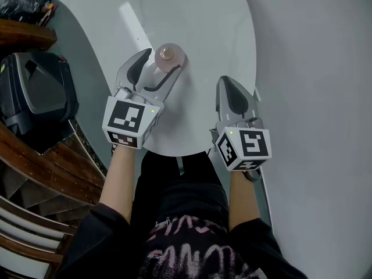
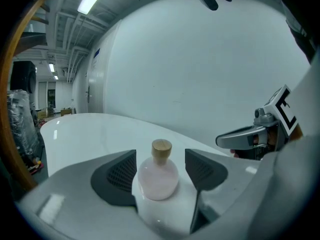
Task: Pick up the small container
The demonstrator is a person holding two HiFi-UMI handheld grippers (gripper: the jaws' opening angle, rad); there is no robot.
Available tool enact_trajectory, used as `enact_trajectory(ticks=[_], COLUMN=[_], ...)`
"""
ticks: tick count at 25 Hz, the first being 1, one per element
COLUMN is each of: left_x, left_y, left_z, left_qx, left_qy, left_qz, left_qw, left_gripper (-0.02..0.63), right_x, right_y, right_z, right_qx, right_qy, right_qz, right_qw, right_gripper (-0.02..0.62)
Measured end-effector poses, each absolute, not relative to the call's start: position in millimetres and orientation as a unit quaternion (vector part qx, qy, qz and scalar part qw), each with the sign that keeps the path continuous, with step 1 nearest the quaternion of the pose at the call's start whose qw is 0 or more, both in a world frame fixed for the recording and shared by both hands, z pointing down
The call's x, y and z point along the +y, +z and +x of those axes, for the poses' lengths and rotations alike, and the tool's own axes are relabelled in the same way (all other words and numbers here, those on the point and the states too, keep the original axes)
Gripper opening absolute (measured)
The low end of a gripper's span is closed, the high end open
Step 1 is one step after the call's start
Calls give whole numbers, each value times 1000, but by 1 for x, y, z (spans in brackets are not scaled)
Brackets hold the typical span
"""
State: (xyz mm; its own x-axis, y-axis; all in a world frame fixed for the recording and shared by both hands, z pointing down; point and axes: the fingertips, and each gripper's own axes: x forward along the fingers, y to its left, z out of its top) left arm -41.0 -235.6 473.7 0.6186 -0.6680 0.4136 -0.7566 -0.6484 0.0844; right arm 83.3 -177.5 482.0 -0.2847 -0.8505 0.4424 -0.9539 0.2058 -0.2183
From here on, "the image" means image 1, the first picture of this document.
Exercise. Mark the person's left forearm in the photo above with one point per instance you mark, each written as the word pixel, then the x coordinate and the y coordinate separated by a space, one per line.
pixel 119 185

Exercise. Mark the black trousers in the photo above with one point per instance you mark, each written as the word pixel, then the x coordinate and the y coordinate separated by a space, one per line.
pixel 174 190

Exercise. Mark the person's right forearm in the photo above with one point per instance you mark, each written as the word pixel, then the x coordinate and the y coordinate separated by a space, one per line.
pixel 242 199

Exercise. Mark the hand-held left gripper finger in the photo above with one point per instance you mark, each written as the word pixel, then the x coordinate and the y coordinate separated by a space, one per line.
pixel 123 74
pixel 165 89

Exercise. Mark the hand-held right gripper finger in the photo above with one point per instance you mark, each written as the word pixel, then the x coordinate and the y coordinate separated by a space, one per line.
pixel 222 103
pixel 252 106

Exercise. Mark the white kidney-shaped table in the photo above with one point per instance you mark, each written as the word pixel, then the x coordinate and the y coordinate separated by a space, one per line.
pixel 197 25

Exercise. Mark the small tools on floor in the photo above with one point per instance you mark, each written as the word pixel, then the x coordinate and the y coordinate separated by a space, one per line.
pixel 48 13

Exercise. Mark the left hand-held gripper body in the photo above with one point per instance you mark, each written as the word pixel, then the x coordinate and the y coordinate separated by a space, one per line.
pixel 126 118

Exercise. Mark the black machine case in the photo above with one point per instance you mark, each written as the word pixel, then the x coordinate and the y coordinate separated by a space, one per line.
pixel 35 94

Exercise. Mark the black shirt with pink print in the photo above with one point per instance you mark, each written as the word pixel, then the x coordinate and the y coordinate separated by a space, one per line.
pixel 189 254

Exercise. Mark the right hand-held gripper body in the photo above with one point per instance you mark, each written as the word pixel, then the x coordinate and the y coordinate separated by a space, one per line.
pixel 254 144

